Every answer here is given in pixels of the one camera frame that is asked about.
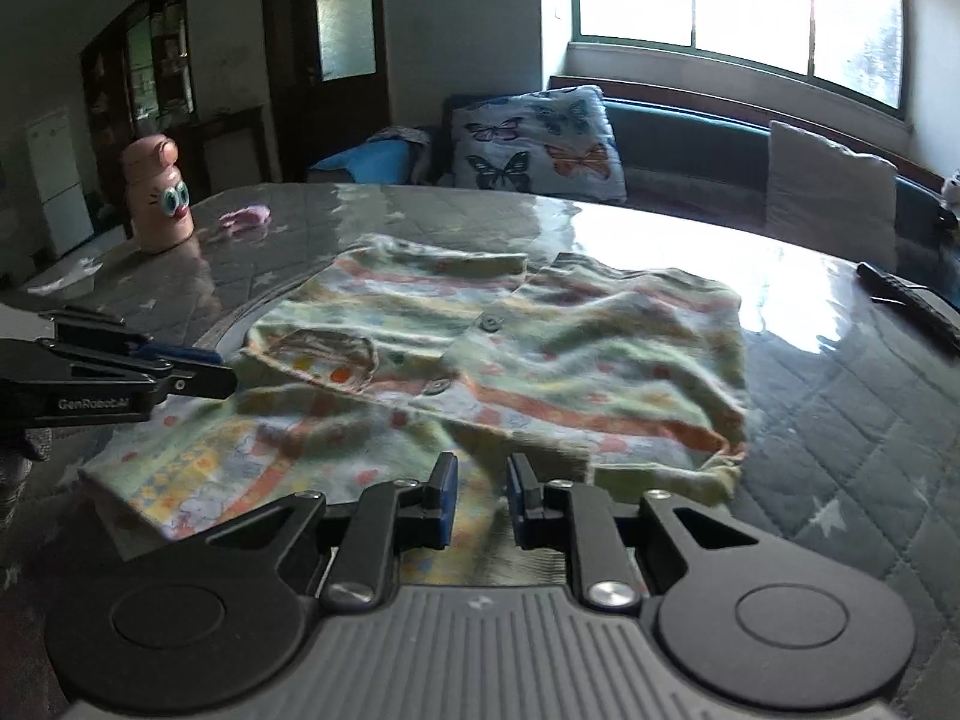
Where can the teal bench sofa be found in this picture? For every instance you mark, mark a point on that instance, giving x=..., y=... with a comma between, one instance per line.
x=690, y=150

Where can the small pink cloth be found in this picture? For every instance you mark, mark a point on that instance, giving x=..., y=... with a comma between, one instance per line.
x=244, y=217

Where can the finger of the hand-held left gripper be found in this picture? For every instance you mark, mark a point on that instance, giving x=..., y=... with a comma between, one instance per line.
x=176, y=353
x=202, y=381

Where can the small white toy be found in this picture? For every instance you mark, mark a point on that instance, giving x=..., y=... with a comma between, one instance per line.
x=952, y=189

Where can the dark wooden shelf cabinet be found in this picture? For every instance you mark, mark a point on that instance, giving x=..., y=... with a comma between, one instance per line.
x=112, y=82

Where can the grey pillow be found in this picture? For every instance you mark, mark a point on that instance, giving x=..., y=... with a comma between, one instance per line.
x=829, y=195

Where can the butterfly print pillow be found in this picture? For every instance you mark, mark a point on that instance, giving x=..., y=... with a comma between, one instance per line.
x=536, y=142

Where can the window with green frame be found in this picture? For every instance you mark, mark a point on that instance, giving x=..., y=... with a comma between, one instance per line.
x=742, y=0

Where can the dark wooden door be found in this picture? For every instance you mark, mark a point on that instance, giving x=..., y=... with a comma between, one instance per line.
x=300, y=90

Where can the white refrigerator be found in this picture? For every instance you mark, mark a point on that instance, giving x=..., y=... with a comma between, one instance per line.
x=60, y=180

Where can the blue cushion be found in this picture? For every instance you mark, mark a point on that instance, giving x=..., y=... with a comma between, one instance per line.
x=364, y=161

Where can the black remote control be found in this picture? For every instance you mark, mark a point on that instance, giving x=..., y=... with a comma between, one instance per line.
x=911, y=300

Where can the colourful striped button shirt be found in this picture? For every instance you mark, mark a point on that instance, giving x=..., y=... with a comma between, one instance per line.
x=570, y=345

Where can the grey quilted star tablecloth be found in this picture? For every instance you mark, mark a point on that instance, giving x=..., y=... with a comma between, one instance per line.
x=840, y=420

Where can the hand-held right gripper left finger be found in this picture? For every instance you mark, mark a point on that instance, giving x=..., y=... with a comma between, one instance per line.
x=448, y=501

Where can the pink bottle with cartoon eyes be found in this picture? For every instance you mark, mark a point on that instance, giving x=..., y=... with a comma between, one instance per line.
x=159, y=217

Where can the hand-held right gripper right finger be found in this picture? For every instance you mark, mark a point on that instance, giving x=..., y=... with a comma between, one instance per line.
x=516, y=504

